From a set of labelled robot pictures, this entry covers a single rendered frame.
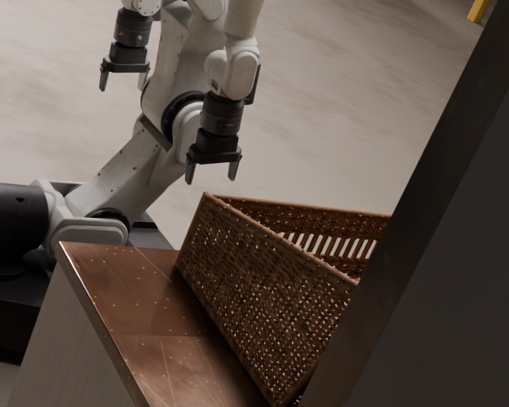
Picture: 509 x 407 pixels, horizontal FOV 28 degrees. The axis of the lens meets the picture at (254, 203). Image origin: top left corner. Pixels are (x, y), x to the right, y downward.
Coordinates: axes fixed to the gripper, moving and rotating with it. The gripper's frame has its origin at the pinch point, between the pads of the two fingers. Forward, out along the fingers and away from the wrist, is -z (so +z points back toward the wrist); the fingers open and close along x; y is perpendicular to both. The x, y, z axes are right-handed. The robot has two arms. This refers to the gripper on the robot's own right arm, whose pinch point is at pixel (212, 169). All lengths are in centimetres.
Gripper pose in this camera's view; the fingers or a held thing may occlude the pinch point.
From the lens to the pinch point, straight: 227.2
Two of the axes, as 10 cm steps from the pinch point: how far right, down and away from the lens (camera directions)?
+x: 8.8, -0.9, 4.7
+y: -4.5, -5.3, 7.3
